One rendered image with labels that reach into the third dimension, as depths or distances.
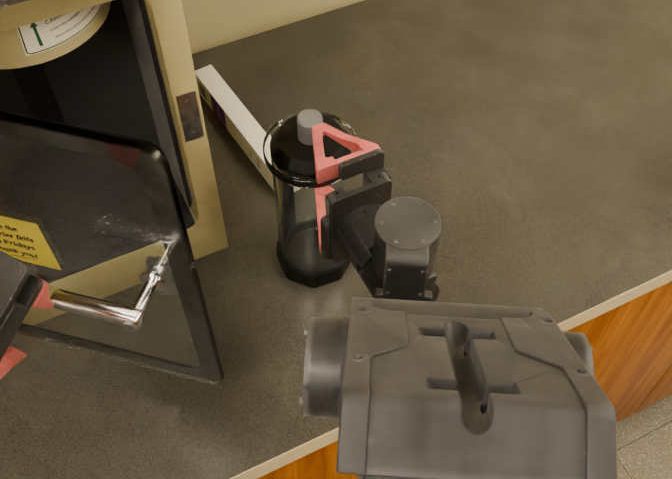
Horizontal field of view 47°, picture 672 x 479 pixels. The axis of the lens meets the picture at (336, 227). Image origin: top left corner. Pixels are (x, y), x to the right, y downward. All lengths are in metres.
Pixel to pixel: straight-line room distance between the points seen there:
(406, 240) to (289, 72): 0.71
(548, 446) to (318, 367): 0.10
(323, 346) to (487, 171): 0.90
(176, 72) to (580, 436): 0.67
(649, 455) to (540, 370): 1.83
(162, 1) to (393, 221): 0.31
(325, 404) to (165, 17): 0.55
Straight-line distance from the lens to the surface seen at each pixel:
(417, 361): 0.24
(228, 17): 1.39
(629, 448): 2.07
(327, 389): 0.30
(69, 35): 0.81
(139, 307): 0.73
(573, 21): 1.47
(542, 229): 1.13
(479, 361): 0.25
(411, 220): 0.66
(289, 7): 1.43
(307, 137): 0.86
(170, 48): 0.82
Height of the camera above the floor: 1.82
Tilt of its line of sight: 53 degrees down
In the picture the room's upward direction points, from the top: straight up
